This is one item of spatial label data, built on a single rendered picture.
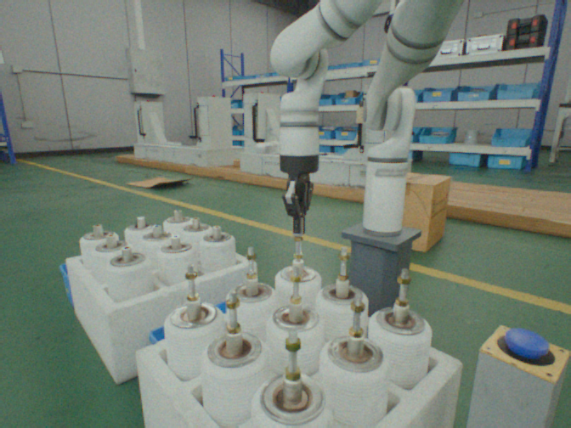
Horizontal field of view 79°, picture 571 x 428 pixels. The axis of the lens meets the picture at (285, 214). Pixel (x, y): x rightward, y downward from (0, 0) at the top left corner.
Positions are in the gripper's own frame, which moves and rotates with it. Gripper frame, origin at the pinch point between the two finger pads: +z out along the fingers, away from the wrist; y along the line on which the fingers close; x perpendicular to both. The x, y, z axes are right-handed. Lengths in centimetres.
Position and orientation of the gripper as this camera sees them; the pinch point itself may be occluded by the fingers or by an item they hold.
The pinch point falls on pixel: (298, 225)
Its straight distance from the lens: 69.4
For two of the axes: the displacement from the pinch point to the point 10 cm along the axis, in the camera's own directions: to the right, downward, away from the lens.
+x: -9.4, -0.8, 3.4
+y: 3.5, -2.4, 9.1
